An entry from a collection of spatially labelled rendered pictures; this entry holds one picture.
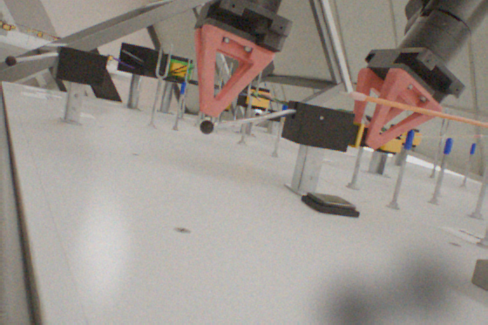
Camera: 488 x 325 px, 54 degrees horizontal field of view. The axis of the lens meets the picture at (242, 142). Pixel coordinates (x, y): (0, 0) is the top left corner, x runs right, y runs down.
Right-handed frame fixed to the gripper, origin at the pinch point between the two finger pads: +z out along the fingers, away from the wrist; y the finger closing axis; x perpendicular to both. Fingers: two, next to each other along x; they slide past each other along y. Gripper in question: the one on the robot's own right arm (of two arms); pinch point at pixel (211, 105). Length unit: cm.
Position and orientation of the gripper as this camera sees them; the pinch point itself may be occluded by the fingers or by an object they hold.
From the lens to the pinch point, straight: 45.2
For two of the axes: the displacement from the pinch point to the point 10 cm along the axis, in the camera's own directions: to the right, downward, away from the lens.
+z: -3.4, 9.4, 0.5
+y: -2.8, -1.5, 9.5
